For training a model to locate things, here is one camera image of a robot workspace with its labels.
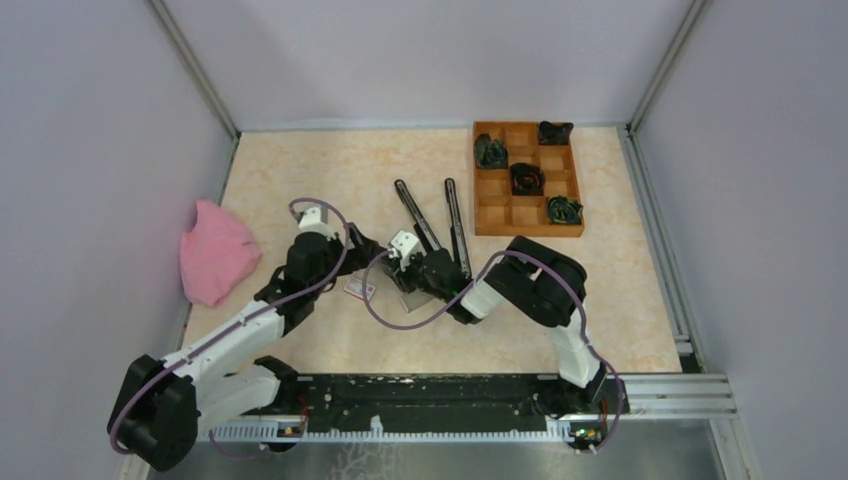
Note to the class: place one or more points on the dark rolled sock back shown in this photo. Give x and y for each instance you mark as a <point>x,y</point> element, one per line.
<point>554,134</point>

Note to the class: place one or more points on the red white staple box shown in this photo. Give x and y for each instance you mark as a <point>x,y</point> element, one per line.
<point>359,288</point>

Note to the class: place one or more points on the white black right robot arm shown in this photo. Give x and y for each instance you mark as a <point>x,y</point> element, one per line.
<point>546,286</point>

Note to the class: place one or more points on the black stapler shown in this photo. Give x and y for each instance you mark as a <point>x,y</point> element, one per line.
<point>458,240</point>
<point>421,226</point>

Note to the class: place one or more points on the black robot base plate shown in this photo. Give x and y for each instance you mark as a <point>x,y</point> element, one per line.
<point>450,408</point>

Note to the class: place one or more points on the wooden compartment tray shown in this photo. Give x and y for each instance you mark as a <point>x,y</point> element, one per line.
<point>497,212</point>

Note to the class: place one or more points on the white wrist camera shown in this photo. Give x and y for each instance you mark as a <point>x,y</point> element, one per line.
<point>404,245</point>
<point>315,220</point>

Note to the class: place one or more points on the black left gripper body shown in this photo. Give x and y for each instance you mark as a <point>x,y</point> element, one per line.
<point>334,253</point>

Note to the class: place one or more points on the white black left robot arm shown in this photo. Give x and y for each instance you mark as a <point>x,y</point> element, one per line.
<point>165,404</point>

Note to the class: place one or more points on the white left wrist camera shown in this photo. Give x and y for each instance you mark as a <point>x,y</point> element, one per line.
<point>315,220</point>

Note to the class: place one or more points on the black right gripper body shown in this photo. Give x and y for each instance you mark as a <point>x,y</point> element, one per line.
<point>410,275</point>

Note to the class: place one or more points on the blue green rolled sock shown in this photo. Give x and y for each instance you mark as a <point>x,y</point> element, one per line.
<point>562,210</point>

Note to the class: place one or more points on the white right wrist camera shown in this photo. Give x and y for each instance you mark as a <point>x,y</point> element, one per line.
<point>404,245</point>

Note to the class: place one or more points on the pink cloth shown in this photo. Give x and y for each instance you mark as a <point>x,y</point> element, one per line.
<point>217,254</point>

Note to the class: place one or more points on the green camouflage rolled sock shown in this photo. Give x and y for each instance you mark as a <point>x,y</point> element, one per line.
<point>490,153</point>

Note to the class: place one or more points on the staple box tray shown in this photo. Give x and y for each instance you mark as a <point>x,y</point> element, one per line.
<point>414,301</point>

